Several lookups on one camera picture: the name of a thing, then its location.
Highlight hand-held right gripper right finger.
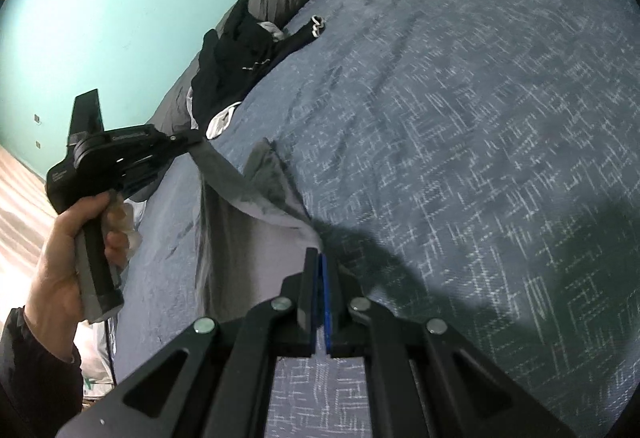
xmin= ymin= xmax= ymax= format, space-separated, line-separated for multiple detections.
xmin=322 ymin=252 xmax=576 ymax=438

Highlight person's left hand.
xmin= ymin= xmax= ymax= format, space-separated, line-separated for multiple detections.
xmin=25 ymin=193 xmax=132 ymax=362

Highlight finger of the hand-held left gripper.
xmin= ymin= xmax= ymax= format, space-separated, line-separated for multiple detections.
xmin=154 ymin=131 xmax=206 ymax=162
xmin=119 ymin=157 xmax=174 ymax=199

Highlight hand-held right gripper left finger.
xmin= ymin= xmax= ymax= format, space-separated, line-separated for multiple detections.
xmin=57 ymin=247 xmax=323 ymax=438

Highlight clear plastic bag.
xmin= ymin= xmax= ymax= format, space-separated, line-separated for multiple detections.
xmin=80 ymin=318 xmax=118 ymax=406

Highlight person's left forearm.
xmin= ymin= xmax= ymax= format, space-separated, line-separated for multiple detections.
xmin=0 ymin=307 xmax=83 ymax=438

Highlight white garment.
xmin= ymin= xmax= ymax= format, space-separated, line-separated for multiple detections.
xmin=205 ymin=102 xmax=243 ymax=141

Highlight black long-sleeve garment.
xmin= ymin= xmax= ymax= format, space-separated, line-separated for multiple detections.
xmin=189 ymin=0 xmax=328 ymax=129

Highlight blue patterned bed cover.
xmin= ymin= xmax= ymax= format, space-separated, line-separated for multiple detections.
xmin=112 ymin=0 xmax=640 ymax=438

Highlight grey shorts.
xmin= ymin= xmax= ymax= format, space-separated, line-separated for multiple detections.
xmin=187 ymin=135 xmax=323 ymax=319

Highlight light grey garment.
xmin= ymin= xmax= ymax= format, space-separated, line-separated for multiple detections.
xmin=257 ymin=21 xmax=287 ymax=42

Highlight pink curtain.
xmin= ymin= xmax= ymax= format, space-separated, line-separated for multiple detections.
xmin=0 ymin=145 xmax=66 ymax=289

